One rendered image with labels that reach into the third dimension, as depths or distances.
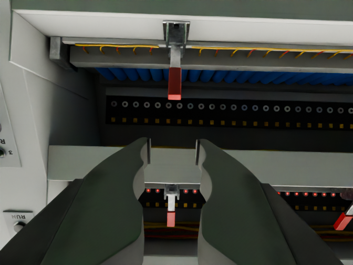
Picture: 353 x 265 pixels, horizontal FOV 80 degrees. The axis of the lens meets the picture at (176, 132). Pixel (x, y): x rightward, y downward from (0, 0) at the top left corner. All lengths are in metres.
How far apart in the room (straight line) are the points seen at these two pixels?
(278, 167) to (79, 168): 0.26
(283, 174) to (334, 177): 0.07
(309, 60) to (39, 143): 0.35
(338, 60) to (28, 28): 0.37
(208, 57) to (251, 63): 0.06
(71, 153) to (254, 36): 0.26
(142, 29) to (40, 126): 0.17
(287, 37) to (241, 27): 0.06
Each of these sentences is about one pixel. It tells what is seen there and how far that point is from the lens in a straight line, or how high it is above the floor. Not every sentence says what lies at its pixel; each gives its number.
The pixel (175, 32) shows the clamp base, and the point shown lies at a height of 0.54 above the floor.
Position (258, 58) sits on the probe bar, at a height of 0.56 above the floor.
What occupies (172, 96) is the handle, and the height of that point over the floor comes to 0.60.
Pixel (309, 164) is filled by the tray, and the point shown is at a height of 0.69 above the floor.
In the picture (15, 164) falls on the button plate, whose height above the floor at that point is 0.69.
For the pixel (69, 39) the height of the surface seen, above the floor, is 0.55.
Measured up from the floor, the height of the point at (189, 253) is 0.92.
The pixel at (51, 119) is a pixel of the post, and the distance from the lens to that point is 0.32.
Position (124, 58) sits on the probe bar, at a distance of 0.30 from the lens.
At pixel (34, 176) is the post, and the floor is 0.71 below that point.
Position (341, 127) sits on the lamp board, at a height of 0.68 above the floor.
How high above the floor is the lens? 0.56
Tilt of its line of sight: 20 degrees up
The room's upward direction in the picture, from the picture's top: 178 degrees counter-clockwise
